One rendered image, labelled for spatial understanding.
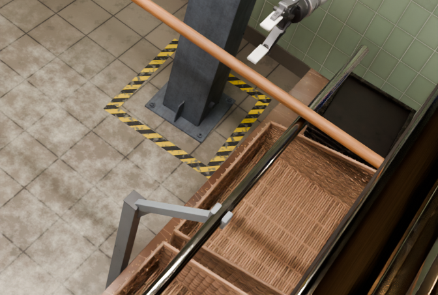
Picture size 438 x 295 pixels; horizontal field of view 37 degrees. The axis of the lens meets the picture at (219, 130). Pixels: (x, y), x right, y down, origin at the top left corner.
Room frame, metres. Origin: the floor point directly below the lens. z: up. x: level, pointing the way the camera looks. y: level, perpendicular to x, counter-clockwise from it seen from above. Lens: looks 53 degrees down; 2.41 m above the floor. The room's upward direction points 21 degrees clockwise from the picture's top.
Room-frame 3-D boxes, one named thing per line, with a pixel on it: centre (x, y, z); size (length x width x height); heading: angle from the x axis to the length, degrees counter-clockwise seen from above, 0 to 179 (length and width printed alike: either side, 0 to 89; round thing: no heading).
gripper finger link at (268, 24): (1.27, -0.02, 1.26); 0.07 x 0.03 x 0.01; 162
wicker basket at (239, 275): (1.06, -0.29, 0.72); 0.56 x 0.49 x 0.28; 162
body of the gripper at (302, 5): (1.40, -0.07, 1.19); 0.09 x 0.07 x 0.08; 162
